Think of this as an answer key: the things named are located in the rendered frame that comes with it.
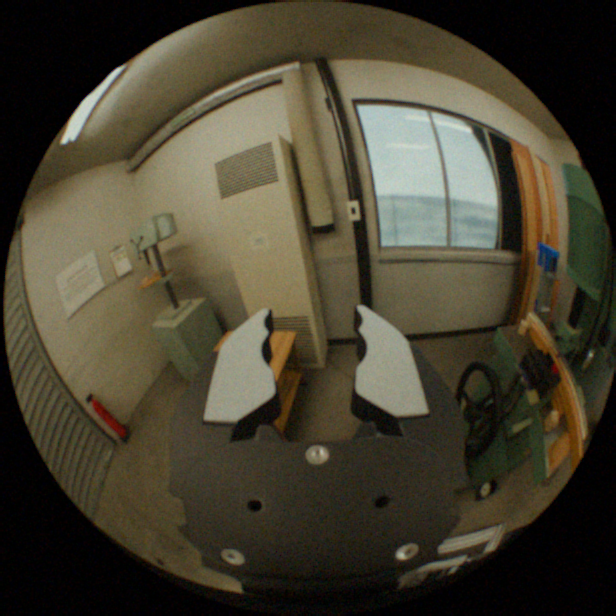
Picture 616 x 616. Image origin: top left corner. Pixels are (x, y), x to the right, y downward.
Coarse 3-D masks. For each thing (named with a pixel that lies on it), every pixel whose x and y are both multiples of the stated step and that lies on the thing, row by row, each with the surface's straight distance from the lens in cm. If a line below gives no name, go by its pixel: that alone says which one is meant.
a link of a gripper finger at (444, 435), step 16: (416, 352) 10; (432, 368) 9; (432, 384) 8; (432, 400) 8; (448, 400) 8; (432, 416) 7; (448, 416) 8; (400, 432) 7; (416, 432) 7; (432, 432) 7; (448, 432) 7; (464, 432) 8; (432, 448) 7; (448, 448) 7; (448, 464) 7; (464, 464) 7; (464, 480) 7
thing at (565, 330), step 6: (564, 324) 70; (558, 330) 72; (564, 330) 70; (570, 330) 70; (576, 330) 75; (564, 336) 70; (570, 336) 69; (576, 336) 76; (558, 342) 72; (564, 342) 70; (570, 342) 72; (564, 348) 70; (570, 348) 76
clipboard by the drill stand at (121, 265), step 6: (120, 246) 254; (114, 252) 248; (120, 252) 251; (114, 258) 247; (120, 258) 249; (126, 258) 252; (114, 264) 244; (120, 264) 247; (126, 264) 249; (114, 270) 246; (120, 270) 244; (126, 270) 247; (120, 276) 243
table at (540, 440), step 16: (496, 336) 82; (512, 336) 80; (528, 336) 87; (512, 352) 74; (544, 416) 66; (560, 416) 73; (512, 432) 60; (544, 432) 64; (560, 432) 71; (544, 448) 63; (544, 464) 64
